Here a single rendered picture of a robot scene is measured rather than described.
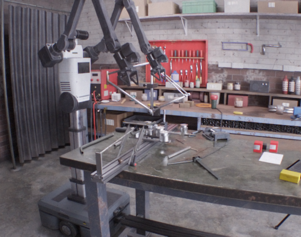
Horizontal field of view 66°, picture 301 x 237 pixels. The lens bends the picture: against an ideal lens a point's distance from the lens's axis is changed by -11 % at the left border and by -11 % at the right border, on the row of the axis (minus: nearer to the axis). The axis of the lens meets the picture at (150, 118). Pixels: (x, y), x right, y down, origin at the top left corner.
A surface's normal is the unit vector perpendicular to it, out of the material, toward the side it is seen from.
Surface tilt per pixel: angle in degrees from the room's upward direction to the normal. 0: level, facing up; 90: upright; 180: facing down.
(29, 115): 89
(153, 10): 92
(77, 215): 45
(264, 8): 89
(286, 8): 88
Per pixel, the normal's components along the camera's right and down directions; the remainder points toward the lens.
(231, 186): 0.00, -0.98
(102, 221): 0.92, 0.08
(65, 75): -0.40, 0.19
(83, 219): -0.28, -0.55
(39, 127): 0.25, 0.20
